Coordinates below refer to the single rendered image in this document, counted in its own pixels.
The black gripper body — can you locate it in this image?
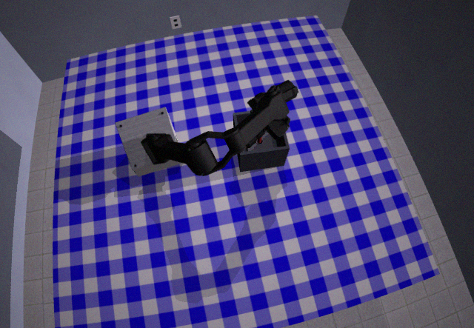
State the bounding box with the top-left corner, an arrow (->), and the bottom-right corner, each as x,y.
246,131 -> 262,148

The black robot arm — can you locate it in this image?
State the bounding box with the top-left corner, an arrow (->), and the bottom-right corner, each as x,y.
141,80 -> 299,176

